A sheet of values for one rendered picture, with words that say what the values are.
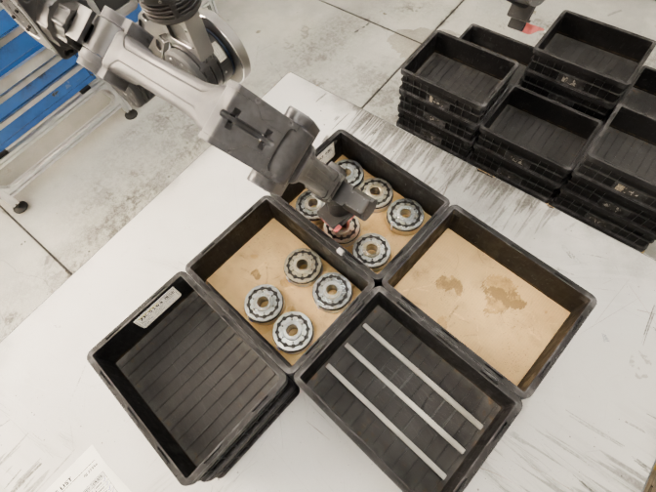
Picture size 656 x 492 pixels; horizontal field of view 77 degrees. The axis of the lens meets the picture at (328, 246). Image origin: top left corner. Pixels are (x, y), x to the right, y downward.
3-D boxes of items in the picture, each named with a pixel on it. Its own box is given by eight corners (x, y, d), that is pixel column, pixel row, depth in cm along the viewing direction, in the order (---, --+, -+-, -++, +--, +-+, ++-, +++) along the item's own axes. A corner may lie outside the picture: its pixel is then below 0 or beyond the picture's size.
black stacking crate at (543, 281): (378, 299, 111) (379, 283, 101) (445, 225, 119) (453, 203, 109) (509, 406, 97) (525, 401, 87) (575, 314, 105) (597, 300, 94)
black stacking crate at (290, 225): (199, 284, 117) (184, 268, 107) (274, 215, 125) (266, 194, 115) (298, 384, 103) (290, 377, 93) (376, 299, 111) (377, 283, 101)
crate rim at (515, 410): (292, 379, 94) (290, 378, 92) (378, 286, 102) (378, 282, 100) (435, 525, 80) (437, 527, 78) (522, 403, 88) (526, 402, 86)
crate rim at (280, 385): (89, 357, 101) (83, 355, 98) (184, 271, 109) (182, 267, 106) (189, 489, 86) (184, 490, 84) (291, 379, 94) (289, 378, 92)
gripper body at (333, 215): (362, 206, 108) (361, 190, 101) (334, 230, 106) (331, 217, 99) (345, 191, 110) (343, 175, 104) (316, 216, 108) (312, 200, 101)
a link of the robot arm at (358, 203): (328, 158, 91) (307, 192, 92) (371, 184, 87) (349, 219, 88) (345, 172, 102) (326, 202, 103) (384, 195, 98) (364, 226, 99)
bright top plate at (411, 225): (379, 214, 117) (379, 213, 116) (404, 192, 119) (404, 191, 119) (405, 237, 113) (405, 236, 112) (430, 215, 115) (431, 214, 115)
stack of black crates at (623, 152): (539, 216, 191) (585, 153, 151) (568, 172, 200) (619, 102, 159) (628, 263, 178) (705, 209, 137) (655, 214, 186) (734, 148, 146)
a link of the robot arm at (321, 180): (279, 99, 52) (236, 173, 53) (317, 121, 52) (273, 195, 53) (330, 157, 95) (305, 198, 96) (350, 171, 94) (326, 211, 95)
